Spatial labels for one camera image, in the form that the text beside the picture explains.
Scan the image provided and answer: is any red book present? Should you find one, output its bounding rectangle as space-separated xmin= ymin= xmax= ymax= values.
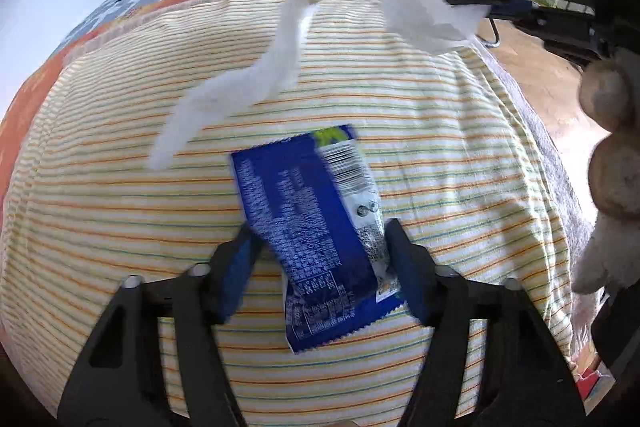
xmin=574 ymin=367 xmax=617 ymax=404

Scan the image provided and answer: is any striped yellow blanket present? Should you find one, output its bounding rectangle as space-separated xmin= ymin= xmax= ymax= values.
xmin=0 ymin=0 xmax=577 ymax=427

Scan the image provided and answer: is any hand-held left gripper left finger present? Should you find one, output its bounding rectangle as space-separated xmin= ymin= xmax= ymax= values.
xmin=57 ymin=222 xmax=266 ymax=427

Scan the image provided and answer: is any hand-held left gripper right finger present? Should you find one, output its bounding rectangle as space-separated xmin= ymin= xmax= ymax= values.
xmin=382 ymin=218 xmax=587 ymax=427

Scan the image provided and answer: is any orange floral bed sheet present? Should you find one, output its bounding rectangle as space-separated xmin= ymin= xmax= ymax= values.
xmin=0 ymin=0 xmax=296 ymax=228

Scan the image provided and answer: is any blue snack wrapper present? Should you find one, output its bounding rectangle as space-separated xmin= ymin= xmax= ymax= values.
xmin=230 ymin=124 xmax=407 ymax=354

